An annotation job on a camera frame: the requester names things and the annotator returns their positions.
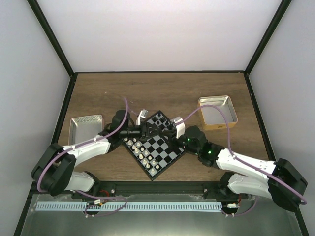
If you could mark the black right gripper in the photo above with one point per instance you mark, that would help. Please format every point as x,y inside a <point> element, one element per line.
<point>173,141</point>

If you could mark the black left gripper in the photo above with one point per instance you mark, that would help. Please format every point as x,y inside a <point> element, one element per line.
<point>145,129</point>

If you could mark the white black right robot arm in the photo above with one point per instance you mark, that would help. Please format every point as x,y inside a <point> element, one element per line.
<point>278,180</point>

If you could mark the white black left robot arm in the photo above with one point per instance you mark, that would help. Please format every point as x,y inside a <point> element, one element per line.
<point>54,173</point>

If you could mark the black white chess board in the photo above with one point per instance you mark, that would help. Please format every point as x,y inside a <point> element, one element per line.
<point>157,154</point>

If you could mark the gold metal tin box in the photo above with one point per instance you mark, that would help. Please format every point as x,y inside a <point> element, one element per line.
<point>211,118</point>

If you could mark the silver pink tin lid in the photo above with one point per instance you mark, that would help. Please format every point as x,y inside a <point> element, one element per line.
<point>84,128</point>

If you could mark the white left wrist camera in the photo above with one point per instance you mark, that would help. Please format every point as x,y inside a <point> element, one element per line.
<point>141,116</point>

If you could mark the black aluminium frame rail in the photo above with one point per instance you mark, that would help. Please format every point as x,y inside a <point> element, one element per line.
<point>207,189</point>

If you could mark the light blue cable duct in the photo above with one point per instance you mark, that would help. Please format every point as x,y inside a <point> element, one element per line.
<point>131,206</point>

